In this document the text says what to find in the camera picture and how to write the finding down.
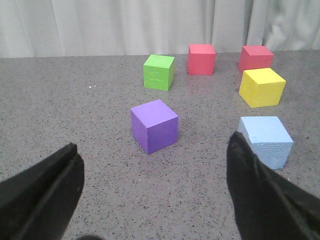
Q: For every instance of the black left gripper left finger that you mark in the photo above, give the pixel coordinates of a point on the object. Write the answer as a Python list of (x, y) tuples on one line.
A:
[(38, 203)]

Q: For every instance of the grey pleated curtain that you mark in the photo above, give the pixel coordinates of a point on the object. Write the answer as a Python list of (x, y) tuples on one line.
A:
[(56, 28)]

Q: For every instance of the yellow foam cube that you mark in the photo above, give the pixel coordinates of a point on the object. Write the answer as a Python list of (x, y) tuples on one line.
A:
[(261, 87)]

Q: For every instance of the green foam cube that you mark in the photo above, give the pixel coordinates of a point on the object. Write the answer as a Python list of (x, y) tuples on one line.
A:
[(158, 72)]

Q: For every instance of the purple foam cube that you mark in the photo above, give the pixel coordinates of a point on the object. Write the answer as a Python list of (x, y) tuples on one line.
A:
[(154, 125)]

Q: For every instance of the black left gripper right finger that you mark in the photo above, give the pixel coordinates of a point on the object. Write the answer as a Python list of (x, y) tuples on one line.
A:
[(266, 205)]

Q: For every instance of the light blue foam cube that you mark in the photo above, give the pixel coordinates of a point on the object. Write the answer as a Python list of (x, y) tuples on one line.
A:
[(268, 139)]

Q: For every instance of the red foam cube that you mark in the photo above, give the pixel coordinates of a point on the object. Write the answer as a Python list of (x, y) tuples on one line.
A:
[(201, 59), (255, 57)]

